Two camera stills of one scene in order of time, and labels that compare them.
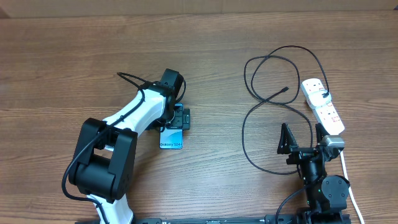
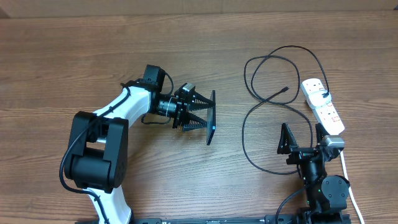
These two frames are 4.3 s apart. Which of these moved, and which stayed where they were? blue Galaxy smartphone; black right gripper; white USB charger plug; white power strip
Moved: blue Galaxy smartphone
Stayed: black right gripper; white USB charger plug; white power strip
